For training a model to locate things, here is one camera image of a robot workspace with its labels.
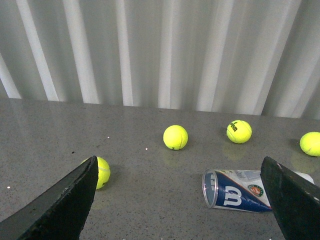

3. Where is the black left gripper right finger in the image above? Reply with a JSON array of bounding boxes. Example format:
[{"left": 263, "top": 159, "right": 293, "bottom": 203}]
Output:
[{"left": 260, "top": 156, "right": 320, "bottom": 240}]

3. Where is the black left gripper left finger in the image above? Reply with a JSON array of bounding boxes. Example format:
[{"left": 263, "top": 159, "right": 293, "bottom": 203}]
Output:
[{"left": 0, "top": 156, "right": 98, "bottom": 240}]

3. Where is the clear Wilson tennis ball can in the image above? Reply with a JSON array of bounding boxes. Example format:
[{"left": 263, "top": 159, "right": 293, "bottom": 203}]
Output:
[{"left": 201, "top": 168, "right": 315, "bottom": 213}]

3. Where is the yellow tennis ball far right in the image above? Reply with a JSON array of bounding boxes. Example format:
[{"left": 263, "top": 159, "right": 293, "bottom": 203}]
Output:
[{"left": 299, "top": 131, "right": 320, "bottom": 157}]

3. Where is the yellow tennis ball far left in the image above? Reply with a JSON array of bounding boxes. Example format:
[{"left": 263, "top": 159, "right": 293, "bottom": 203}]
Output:
[{"left": 96, "top": 156, "right": 111, "bottom": 190}]

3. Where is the yellow Wilson tennis ball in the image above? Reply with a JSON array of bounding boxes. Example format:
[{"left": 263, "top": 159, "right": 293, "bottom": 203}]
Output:
[{"left": 226, "top": 119, "right": 252, "bottom": 144}]

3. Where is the yellow tennis ball centre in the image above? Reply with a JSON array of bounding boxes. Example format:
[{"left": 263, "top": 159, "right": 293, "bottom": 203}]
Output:
[{"left": 163, "top": 125, "right": 189, "bottom": 151}]

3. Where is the white pleated curtain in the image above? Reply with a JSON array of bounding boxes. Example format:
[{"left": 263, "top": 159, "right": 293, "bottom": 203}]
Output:
[{"left": 0, "top": 0, "right": 320, "bottom": 119}]

